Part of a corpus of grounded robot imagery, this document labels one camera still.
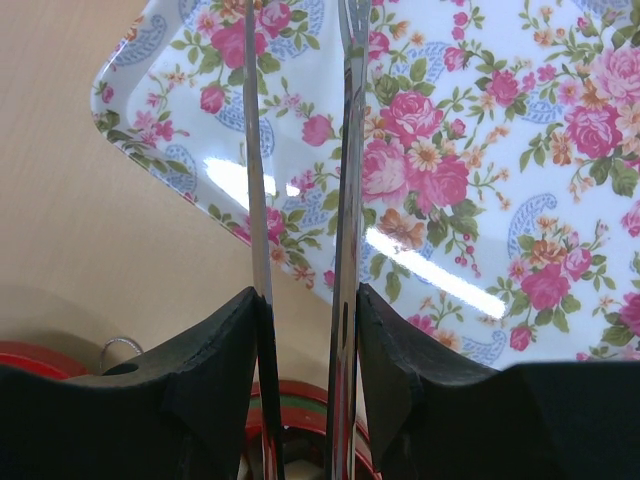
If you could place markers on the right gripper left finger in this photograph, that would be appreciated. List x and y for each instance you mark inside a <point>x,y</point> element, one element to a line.
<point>178,411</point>

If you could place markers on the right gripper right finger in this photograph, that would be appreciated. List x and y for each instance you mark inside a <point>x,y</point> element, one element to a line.
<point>435,414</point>

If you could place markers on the metal serving tongs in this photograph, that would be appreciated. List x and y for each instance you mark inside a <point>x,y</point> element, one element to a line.
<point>339,460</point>

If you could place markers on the red round tin box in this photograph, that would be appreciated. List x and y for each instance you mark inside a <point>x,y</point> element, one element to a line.
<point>303,418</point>

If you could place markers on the red tin lid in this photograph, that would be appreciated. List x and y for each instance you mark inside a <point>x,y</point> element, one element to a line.
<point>40,360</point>

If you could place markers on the floral rectangular tray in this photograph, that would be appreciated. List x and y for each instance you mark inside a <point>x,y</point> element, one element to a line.
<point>501,160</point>

